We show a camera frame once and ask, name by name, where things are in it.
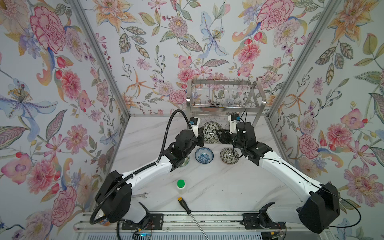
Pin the green leaf bowl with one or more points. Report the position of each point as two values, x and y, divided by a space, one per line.
185 163

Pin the black yellow screwdriver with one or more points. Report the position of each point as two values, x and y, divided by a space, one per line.
184 205

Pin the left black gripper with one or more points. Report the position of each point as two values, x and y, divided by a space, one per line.
199 139

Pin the stainless steel dish rack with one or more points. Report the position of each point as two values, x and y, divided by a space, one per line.
215 100

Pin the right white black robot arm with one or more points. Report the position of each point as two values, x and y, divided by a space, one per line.
318 204

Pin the blue floral bowl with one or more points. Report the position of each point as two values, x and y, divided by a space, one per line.
204 155

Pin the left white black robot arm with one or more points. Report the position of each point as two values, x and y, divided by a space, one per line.
114 199

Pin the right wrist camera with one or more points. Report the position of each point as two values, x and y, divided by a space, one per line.
233 121

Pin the green cap white bottle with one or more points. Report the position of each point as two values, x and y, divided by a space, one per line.
181 186

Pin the silver wrench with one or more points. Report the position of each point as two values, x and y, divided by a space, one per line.
143 195

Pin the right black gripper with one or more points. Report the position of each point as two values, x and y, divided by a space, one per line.
224 137

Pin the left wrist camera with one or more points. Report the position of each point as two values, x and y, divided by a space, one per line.
194 122

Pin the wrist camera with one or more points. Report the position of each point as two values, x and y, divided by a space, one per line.
194 122
233 121

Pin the olive leaf pattern bowl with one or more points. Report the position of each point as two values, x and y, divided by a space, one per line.
210 132

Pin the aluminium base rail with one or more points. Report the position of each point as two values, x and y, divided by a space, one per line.
208 221

